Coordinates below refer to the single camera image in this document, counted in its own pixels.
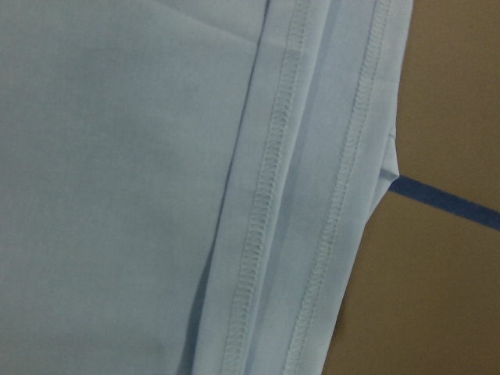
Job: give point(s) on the light blue t-shirt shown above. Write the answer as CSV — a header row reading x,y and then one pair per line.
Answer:
x,y
185,184

